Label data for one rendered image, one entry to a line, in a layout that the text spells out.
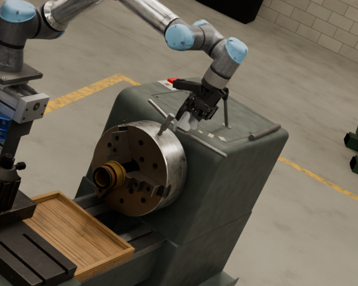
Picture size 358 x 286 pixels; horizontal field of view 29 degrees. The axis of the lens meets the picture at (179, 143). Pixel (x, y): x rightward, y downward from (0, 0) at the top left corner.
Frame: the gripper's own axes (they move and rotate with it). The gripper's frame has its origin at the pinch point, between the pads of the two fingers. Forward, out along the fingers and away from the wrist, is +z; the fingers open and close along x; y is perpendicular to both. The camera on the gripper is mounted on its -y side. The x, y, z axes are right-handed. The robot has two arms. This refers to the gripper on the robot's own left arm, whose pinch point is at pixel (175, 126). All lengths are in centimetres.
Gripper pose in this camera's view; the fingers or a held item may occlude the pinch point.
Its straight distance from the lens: 227.2
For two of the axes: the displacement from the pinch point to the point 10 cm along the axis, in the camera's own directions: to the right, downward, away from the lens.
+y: 6.8, 6.6, -3.2
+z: -5.1, 7.4, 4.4
